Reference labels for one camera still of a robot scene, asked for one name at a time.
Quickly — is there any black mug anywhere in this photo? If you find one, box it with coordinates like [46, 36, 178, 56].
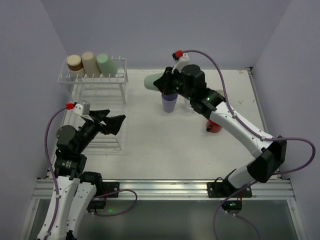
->
[216, 89, 226, 102]

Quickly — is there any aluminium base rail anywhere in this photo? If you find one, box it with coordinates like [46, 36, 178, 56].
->
[32, 177, 293, 201]

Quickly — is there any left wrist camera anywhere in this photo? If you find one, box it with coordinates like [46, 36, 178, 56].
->
[73, 100, 92, 120]

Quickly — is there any beige cup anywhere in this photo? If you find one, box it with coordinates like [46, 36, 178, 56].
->
[81, 51, 102, 78]

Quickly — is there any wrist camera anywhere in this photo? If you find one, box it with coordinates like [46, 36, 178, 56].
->
[73, 100, 92, 120]
[171, 53, 190, 74]

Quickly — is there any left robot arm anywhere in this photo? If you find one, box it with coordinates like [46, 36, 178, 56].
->
[37, 109, 126, 240]

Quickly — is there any clear faceted glass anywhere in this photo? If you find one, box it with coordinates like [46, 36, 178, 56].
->
[184, 98, 195, 114]

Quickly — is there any red cup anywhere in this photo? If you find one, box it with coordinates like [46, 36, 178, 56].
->
[206, 119, 222, 133]

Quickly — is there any green cup shelf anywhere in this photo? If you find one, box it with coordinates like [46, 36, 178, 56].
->
[143, 73, 163, 92]
[96, 53, 118, 78]

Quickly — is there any lavender cup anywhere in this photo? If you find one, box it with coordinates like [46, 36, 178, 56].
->
[161, 93, 178, 113]

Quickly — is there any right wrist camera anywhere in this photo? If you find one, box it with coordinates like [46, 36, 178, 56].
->
[171, 53, 190, 74]

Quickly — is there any white wire dish rack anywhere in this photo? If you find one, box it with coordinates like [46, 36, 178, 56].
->
[57, 56, 129, 154]

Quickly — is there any brown and cream cup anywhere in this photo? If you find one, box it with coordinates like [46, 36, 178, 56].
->
[66, 54, 86, 78]

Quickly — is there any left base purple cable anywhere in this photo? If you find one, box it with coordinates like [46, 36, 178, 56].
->
[84, 189, 138, 217]

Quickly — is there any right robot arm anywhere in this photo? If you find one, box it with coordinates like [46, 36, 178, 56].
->
[153, 64, 287, 196]

